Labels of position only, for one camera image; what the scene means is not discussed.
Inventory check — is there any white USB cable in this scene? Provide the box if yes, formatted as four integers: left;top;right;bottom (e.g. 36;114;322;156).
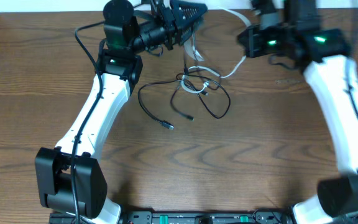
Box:
180;2;253;95

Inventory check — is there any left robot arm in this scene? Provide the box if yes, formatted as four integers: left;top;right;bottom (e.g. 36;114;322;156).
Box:
35;0;208;223

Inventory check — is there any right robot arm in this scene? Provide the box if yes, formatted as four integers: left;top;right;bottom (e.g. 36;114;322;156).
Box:
237;1;358;223

